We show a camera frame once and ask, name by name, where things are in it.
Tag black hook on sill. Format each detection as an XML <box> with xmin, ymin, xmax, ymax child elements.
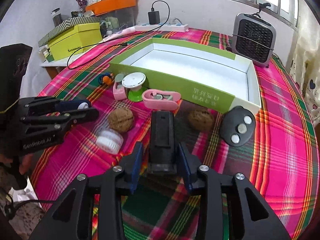
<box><xmin>252</xmin><ymin>2</ymin><xmax>271</xmax><ymax>18</ymax></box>

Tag heart patterned curtain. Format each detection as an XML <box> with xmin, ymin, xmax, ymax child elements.
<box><xmin>290</xmin><ymin>0</ymin><xmax>319</xmax><ymax>126</ymax></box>

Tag pink clip with grey pad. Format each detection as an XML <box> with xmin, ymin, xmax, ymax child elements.
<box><xmin>113</xmin><ymin>73</ymin><xmax>127</xmax><ymax>101</ymax></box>

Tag orange lidded storage bin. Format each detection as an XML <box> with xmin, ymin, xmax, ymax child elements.
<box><xmin>86</xmin><ymin>0</ymin><xmax>136</xmax><ymax>37</ymax></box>

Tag white egg-shaped gadget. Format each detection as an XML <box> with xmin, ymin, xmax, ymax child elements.
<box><xmin>78</xmin><ymin>102</ymin><xmax>89</xmax><ymax>109</ymax></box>

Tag white disc on green base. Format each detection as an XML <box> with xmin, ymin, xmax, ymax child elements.
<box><xmin>121</xmin><ymin>72</ymin><xmax>147</xmax><ymax>102</ymax></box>

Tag brown walnut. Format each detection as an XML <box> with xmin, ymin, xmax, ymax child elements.
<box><xmin>187</xmin><ymin>110</ymin><xmax>214</xmax><ymax>132</ymax></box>
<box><xmin>107</xmin><ymin>108</ymin><xmax>134</xmax><ymax>133</ymax></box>

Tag black three-button remote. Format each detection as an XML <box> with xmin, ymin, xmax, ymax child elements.
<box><xmin>219</xmin><ymin>106</ymin><xmax>255</xmax><ymax>147</ymax></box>

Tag grey black mini heater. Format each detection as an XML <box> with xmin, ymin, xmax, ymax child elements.
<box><xmin>231</xmin><ymin>13</ymin><xmax>276</xmax><ymax>67</ymax></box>

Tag dark jar with lid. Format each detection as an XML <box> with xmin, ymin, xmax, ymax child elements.
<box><xmin>51</xmin><ymin>8</ymin><xmax>62</xmax><ymax>27</ymax></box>

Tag white round ribbed cap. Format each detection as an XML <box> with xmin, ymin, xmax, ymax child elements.
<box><xmin>96</xmin><ymin>129</ymin><xmax>124</xmax><ymax>155</ymax></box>

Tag white pink tube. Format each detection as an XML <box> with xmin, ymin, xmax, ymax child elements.
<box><xmin>103</xmin><ymin>27</ymin><xmax>136</xmax><ymax>42</ymax></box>

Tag white power strip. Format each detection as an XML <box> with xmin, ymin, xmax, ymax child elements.
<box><xmin>135</xmin><ymin>23</ymin><xmax>189</xmax><ymax>33</ymax></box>

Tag black rectangular flashlight device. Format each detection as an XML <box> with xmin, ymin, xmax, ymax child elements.
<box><xmin>148</xmin><ymin>111</ymin><xmax>177</xmax><ymax>176</ymax></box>

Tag black charger cable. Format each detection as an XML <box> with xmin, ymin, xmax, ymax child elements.
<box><xmin>67</xmin><ymin>0</ymin><xmax>171</xmax><ymax>70</ymax></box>

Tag yellow-green shoe box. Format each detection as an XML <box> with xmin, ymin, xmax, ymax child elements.
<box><xmin>38</xmin><ymin>16</ymin><xmax>103</xmax><ymax>61</ymax></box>

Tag plaid pink green bedspread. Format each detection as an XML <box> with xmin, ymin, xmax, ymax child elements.
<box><xmin>29</xmin><ymin>28</ymin><xmax>318</xmax><ymax>240</ymax></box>

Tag green white cardboard tray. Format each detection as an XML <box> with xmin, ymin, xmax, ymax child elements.
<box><xmin>108</xmin><ymin>38</ymin><xmax>261</xmax><ymax>114</ymax></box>

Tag orange blue earplugs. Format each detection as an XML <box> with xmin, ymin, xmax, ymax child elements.
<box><xmin>98</xmin><ymin>72</ymin><xmax>114</xmax><ymax>86</ymax></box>

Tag black charger adapter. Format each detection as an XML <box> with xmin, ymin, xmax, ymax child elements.
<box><xmin>148</xmin><ymin>10</ymin><xmax>160</xmax><ymax>25</ymax></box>

